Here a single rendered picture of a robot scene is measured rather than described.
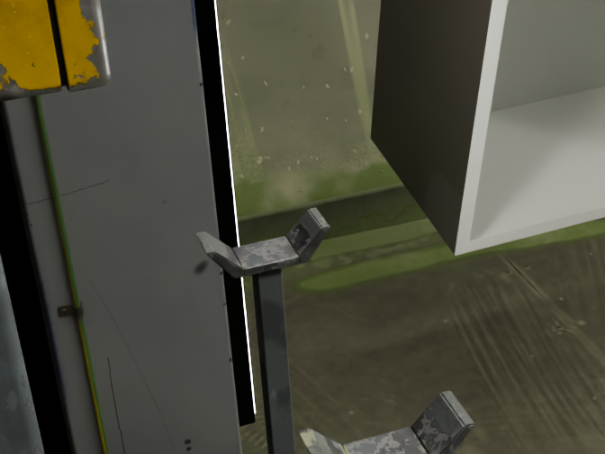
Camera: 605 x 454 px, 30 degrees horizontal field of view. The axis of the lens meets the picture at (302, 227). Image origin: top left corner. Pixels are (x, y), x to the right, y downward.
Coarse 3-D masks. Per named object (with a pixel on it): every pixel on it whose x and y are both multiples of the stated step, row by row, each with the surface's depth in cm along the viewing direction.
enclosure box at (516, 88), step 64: (384, 0) 192; (448, 0) 170; (512, 0) 205; (576, 0) 211; (384, 64) 199; (448, 64) 175; (512, 64) 215; (576, 64) 221; (384, 128) 205; (448, 128) 180; (512, 128) 217; (576, 128) 217; (448, 192) 186; (512, 192) 202; (576, 192) 202
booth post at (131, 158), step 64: (128, 0) 98; (192, 0) 100; (128, 64) 101; (192, 64) 102; (64, 128) 101; (128, 128) 103; (192, 128) 105; (64, 192) 104; (128, 192) 106; (192, 192) 109; (128, 256) 110; (192, 256) 112; (64, 320) 111; (128, 320) 113; (192, 320) 116; (64, 384) 114; (128, 384) 117; (192, 384) 119; (128, 448) 121; (192, 448) 123
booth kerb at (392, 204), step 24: (360, 192) 271; (384, 192) 273; (408, 192) 275; (240, 216) 264; (264, 216) 265; (288, 216) 267; (336, 216) 271; (360, 216) 274; (384, 216) 276; (408, 216) 278; (240, 240) 266; (264, 240) 268
